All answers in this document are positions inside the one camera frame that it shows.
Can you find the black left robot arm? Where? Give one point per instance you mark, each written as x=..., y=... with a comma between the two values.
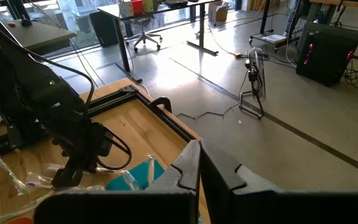
x=26, y=87

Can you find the brown cardboard box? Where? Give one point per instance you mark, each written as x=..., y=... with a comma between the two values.
x=217, y=11

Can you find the grey office chair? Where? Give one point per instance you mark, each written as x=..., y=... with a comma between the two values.
x=145, y=32

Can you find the purple toothbrush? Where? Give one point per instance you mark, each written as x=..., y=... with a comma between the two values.
x=39, y=183

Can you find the black standing desk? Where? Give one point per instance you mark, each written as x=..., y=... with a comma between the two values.
x=154, y=9

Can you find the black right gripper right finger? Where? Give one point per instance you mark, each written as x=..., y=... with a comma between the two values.
x=259, y=205

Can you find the green toothbrush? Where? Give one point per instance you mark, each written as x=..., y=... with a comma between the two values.
x=11, y=175
x=8, y=214

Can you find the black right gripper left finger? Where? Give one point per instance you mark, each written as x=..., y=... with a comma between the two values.
x=135, y=205

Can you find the grey-topped table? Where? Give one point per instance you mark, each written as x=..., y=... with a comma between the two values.
x=39, y=34

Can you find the black cabinet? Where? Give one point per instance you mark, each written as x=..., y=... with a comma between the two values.
x=104, y=29

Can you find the white box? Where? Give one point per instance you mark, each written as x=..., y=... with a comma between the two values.
x=126, y=7

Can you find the black keyboard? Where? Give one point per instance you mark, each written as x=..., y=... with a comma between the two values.
x=176, y=3

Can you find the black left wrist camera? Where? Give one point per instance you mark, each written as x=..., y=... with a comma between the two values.
x=104, y=144

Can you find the red box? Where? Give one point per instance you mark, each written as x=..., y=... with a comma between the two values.
x=137, y=6

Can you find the black table clamp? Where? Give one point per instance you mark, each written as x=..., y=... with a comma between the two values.
x=160, y=104

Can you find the black floor fan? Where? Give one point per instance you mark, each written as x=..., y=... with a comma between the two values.
x=255, y=77

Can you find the black computer tower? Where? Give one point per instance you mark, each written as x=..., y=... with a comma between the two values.
x=325, y=59

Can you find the orange plastic bin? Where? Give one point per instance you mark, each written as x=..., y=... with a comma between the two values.
x=19, y=221

